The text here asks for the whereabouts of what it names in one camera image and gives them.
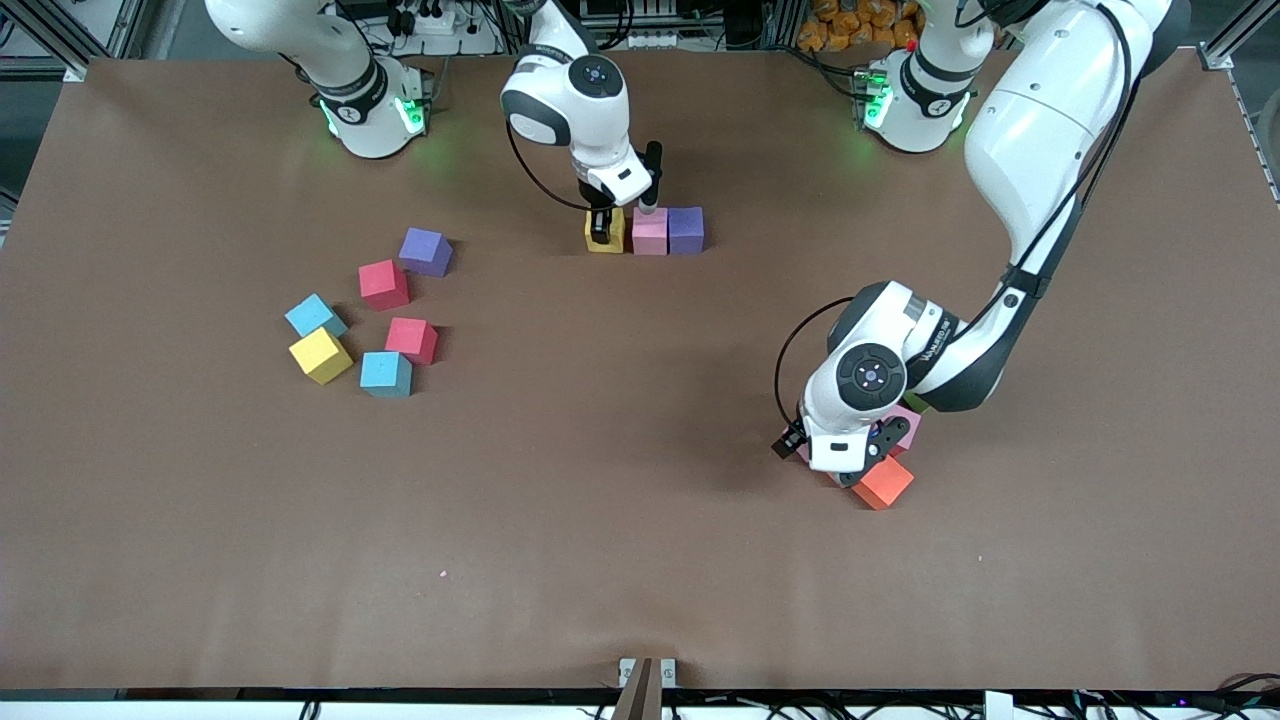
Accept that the yellow foam cube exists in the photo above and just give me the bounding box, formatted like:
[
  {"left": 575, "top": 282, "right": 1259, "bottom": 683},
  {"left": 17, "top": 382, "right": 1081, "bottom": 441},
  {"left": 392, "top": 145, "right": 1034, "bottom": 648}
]
[
  {"left": 288, "top": 327, "right": 355, "bottom": 387},
  {"left": 584, "top": 207, "right": 627, "bottom": 255}
]

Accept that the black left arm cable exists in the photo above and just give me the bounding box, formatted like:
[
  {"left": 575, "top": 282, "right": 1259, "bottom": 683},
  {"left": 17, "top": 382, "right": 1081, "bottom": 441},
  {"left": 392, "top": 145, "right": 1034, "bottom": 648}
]
[{"left": 773, "top": 295, "right": 853, "bottom": 431}]

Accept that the cyan foam cube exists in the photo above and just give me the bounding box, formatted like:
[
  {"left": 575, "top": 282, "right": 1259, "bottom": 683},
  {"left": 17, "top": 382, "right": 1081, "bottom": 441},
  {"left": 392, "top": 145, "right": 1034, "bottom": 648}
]
[
  {"left": 284, "top": 293, "right": 350, "bottom": 341},
  {"left": 359, "top": 351, "right": 414, "bottom": 400}
]

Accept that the black cable bundle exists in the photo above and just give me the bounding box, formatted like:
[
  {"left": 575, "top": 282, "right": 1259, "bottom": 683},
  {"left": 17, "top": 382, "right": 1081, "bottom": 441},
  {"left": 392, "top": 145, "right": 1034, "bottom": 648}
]
[{"left": 1060, "top": 675, "right": 1280, "bottom": 720}]

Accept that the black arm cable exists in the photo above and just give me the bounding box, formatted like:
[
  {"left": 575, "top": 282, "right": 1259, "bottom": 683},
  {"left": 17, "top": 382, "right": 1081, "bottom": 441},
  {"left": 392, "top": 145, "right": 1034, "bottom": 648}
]
[
  {"left": 773, "top": 295, "right": 853, "bottom": 431},
  {"left": 504, "top": 120, "right": 593, "bottom": 213}
]

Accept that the small metal bracket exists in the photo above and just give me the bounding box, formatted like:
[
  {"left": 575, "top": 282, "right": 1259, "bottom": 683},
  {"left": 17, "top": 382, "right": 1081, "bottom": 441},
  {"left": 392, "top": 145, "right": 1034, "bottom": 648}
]
[{"left": 618, "top": 657, "right": 678, "bottom": 691}]

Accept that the metal table side rail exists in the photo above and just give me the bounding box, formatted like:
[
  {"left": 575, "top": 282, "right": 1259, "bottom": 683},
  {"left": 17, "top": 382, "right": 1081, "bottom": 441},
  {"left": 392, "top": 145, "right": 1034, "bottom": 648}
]
[{"left": 1225, "top": 70, "right": 1280, "bottom": 206}]

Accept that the pile of orange objects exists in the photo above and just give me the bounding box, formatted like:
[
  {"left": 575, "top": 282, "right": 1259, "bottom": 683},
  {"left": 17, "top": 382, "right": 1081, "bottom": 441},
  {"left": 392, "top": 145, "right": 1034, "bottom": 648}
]
[{"left": 797, "top": 0, "right": 926, "bottom": 51}]

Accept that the white power strip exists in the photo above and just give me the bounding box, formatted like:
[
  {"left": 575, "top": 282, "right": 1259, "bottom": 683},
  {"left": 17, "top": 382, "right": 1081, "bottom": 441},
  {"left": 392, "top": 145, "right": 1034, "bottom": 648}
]
[{"left": 385, "top": 0, "right": 501, "bottom": 56}]

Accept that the purple foam cube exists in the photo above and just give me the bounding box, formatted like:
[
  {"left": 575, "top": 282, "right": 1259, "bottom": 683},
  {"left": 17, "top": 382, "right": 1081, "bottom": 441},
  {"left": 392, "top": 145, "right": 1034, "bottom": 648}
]
[
  {"left": 398, "top": 227, "right": 455, "bottom": 279},
  {"left": 667, "top": 206, "right": 706, "bottom": 255}
]

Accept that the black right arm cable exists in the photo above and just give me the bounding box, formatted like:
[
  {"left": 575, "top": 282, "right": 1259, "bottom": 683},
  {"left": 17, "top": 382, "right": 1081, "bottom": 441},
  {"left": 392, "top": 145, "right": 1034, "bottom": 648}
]
[{"left": 504, "top": 120, "right": 593, "bottom": 213}]

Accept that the red foam cube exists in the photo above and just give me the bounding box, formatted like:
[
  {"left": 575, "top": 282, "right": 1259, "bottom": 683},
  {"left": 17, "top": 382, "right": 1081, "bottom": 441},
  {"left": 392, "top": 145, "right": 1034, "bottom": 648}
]
[
  {"left": 358, "top": 259, "right": 412, "bottom": 313},
  {"left": 384, "top": 316, "right": 440, "bottom": 367}
]

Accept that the brown wooden post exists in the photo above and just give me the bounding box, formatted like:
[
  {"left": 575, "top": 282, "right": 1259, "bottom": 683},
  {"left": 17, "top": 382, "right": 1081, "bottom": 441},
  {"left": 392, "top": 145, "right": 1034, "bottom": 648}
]
[{"left": 610, "top": 657, "right": 666, "bottom": 720}]

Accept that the orange foam cube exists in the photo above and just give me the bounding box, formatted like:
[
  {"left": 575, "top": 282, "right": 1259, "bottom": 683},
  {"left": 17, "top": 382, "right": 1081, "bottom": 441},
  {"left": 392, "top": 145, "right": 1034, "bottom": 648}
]
[{"left": 852, "top": 455, "right": 916, "bottom": 512}]

